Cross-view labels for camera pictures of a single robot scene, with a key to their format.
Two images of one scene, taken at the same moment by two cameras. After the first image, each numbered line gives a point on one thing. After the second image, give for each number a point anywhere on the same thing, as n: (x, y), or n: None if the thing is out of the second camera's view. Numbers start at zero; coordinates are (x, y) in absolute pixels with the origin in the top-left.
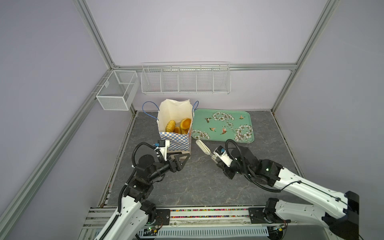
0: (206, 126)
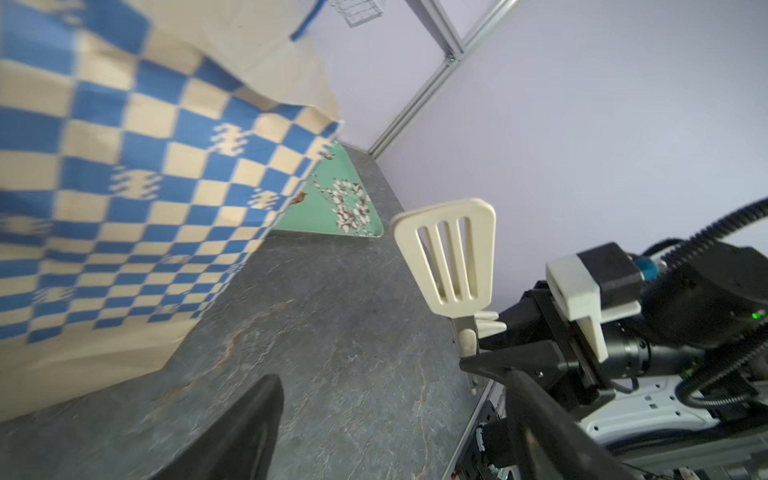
0: (332, 199)
